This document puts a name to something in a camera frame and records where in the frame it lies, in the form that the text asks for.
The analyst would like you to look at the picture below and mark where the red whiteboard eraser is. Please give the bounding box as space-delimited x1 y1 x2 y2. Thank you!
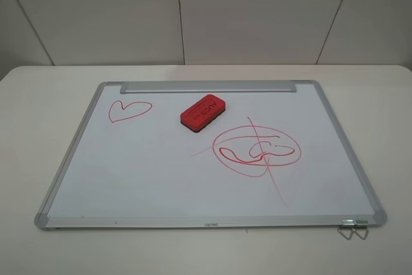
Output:
180 94 226 133

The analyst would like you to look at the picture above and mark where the grey aluminium marker tray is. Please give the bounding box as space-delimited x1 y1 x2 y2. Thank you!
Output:
120 81 297 94

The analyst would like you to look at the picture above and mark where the metal hanging clip left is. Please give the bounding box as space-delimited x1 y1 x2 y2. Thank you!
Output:
337 220 355 240

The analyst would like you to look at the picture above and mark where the metal hanging clip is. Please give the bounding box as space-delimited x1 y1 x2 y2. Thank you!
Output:
337 220 355 240
351 220 369 240

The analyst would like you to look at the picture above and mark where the metal hanging clip right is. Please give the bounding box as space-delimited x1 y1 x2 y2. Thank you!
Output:
351 220 369 240

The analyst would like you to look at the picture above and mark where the white whiteboard with aluminium frame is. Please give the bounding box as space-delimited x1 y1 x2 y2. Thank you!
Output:
34 80 387 230

